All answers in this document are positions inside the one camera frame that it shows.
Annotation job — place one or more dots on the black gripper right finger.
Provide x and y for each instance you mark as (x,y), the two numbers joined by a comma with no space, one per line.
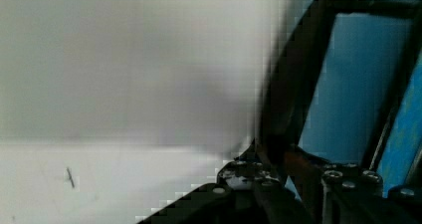
(346,193)

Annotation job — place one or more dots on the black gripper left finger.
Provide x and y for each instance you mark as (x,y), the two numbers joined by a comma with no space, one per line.
(258,193)

